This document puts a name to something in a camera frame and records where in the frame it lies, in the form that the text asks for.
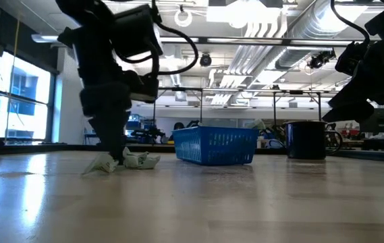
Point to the black background robot arm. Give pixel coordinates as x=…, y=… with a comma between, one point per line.
x=147, y=132

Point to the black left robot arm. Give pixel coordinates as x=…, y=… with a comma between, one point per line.
x=90, y=50

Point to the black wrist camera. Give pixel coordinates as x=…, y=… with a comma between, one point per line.
x=350, y=59
x=144, y=89

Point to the blue plastic basket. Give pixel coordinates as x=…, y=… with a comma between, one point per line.
x=212, y=146

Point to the long ceiling light bar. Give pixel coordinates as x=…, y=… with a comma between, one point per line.
x=245, y=40

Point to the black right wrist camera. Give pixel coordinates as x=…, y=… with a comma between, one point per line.
x=350, y=59

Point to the bright ceiling light panel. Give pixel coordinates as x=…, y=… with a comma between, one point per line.
x=245, y=13

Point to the black computer monitor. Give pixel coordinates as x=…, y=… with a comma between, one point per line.
x=380, y=119

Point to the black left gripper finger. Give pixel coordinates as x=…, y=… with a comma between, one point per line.
x=115, y=135

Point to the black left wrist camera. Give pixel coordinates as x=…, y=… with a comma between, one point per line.
x=144, y=89

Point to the silver ventilation duct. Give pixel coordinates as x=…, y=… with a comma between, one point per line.
x=313, y=30

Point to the black ceiling camera cluster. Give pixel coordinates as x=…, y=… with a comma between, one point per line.
x=320, y=60

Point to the large glass window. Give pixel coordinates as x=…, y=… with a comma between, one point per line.
x=26, y=111

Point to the dark blue enamel mug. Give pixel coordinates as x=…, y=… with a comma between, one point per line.
x=304, y=141

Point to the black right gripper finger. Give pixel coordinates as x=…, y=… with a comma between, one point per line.
x=350, y=113

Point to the black overhead station frame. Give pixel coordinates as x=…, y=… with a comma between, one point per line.
x=232, y=89

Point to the black ceiling spotlight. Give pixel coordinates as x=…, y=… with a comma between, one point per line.
x=205, y=59

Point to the black aluminium table frame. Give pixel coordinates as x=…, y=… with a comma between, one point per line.
x=9, y=148

